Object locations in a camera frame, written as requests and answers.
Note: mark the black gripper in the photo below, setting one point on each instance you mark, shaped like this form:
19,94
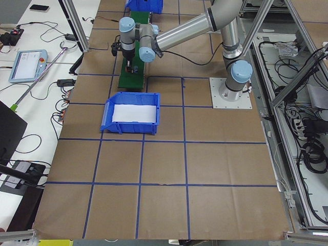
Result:
127,54

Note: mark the red push button switch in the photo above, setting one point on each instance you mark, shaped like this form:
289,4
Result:
134,69

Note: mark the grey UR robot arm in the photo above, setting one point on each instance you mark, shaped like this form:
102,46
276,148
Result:
220,16

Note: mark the green conveyor belt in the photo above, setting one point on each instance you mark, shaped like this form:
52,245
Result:
134,81

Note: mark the blue plastic bin near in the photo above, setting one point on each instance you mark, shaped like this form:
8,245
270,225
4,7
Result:
130,98

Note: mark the blue plastic bin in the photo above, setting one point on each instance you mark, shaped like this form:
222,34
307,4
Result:
130,98
155,6

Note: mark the blue plastic bin far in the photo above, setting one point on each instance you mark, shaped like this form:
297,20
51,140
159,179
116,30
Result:
155,6

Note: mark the black power brick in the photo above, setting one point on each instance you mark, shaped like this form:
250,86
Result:
70,37

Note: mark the black power adapter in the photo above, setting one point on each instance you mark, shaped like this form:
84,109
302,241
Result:
65,82

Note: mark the robot teach pendant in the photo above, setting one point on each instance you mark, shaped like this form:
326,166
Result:
28,66

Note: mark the black smartphone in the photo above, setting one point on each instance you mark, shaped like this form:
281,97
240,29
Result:
41,8

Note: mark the metal reacher pole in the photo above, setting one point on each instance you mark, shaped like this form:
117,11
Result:
63,49

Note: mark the black monitor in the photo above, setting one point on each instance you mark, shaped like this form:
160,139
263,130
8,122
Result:
12,131

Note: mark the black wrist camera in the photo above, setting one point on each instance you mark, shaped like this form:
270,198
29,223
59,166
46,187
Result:
115,48

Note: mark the aluminium frame post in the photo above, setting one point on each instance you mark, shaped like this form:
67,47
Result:
72,18

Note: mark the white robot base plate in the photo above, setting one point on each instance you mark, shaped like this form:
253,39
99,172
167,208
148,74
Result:
222,98

